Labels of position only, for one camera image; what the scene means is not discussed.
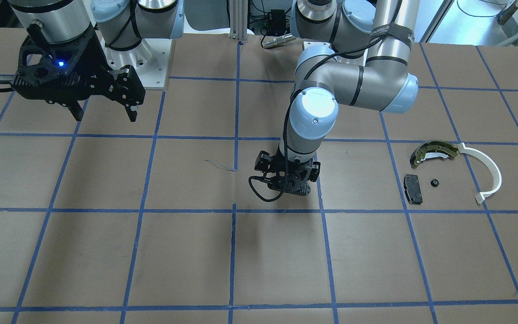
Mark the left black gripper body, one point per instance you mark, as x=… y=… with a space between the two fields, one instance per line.
x=264 y=163

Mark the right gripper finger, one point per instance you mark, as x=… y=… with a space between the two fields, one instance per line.
x=75 y=109
x=131 y=110

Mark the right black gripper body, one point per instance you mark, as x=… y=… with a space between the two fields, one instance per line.
x=93 y=67

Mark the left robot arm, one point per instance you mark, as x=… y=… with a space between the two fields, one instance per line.
x=360 y=59

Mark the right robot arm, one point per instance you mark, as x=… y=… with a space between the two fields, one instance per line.
x=122 y=24

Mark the black brake pad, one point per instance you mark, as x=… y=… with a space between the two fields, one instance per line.
x=412 y=189

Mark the olive brake shoe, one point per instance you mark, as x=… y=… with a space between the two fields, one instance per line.
x=431 y=150

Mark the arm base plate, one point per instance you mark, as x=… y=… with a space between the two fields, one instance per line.
x=150 y=59
x=314 y=49

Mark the aluminium frame post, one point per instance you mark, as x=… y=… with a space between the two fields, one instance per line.
x=238 y=10

